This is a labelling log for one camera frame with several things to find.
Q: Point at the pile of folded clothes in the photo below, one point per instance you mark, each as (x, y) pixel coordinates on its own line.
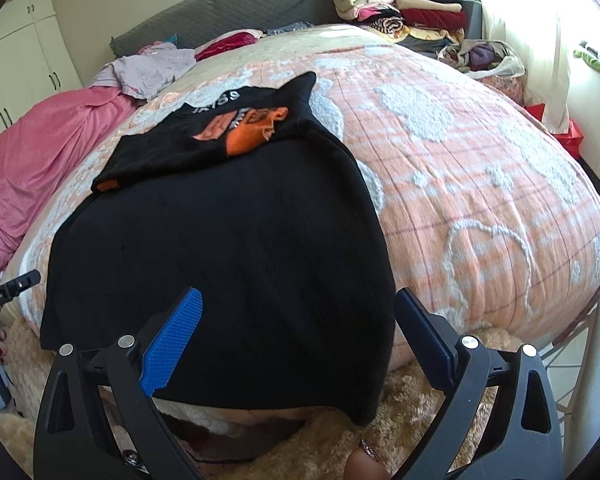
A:
(430, 10)

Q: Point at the lilac garment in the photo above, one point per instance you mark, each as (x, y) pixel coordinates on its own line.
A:
(145, 70)

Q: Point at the grey quilted headboard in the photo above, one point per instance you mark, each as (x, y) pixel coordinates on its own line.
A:
(255, 0)

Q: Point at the white curtain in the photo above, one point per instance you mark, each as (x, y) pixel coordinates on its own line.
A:
(530, 35)

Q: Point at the person's right hand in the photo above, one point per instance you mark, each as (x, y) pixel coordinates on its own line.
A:
(365, 465)

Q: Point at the person's left hand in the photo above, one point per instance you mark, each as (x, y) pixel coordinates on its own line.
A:
(2, 347)

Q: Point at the blue patterned cloth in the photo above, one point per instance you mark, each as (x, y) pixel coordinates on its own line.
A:
(290, 28)

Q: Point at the beige fuzzy robe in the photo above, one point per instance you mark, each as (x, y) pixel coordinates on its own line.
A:
(305, 450)

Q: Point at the dark grey side panel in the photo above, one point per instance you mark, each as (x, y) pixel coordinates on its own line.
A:
(472, 17)

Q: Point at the pink blanket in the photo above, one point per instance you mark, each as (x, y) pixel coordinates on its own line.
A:
(40, 160)

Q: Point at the white wardrobe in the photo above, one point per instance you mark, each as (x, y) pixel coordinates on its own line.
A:
(25, 60)

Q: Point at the black sweater with orange cuffs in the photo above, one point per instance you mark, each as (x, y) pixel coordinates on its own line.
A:
(230, 260)

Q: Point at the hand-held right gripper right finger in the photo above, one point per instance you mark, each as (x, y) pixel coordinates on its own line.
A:
(425, 340)

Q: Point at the red cushion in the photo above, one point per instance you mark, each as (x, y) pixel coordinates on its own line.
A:
(230, 42)

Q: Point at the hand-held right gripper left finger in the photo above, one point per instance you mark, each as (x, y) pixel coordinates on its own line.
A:
(172, 345)

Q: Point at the red box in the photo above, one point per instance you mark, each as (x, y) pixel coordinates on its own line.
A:
(575, 135)

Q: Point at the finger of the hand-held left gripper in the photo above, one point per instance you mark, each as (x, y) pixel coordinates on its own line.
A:
(25, 280)

